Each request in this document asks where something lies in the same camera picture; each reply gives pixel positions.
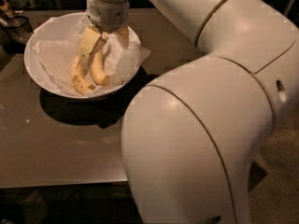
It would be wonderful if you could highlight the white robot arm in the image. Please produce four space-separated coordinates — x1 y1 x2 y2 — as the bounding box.
87 0 299 224

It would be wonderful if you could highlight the brown object at table corner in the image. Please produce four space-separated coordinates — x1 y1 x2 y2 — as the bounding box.
0 0 33 45

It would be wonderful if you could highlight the black cable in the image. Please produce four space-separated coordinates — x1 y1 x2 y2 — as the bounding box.
0 10 32 44

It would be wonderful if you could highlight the white paper liner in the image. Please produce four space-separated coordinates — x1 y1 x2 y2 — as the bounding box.
30 12 152 98

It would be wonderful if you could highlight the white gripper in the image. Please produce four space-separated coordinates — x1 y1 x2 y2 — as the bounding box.
79 0 129 68

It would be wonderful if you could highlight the yellow banana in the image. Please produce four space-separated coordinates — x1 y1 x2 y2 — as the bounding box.
71 56 95 95
90 49 110 87

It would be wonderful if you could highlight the white bowl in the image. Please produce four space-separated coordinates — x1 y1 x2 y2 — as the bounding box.
23 12 143 101

